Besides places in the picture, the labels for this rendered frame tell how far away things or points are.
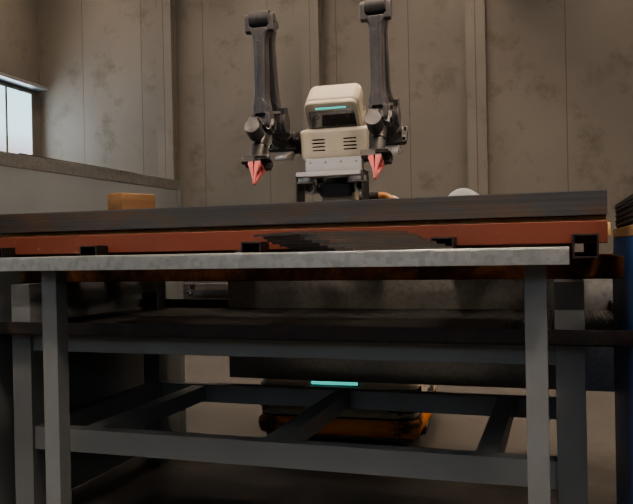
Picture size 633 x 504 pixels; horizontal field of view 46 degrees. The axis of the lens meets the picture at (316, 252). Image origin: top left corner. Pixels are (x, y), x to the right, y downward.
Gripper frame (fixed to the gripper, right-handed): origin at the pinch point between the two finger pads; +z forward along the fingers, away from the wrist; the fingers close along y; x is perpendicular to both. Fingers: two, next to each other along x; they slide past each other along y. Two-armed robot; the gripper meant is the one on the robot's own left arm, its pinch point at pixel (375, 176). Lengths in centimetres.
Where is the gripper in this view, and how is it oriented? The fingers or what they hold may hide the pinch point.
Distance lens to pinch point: 251.4
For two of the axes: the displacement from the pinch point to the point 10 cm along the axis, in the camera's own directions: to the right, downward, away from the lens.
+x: 2.7, 4.2, 8.6
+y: 9.6, -0.3, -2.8
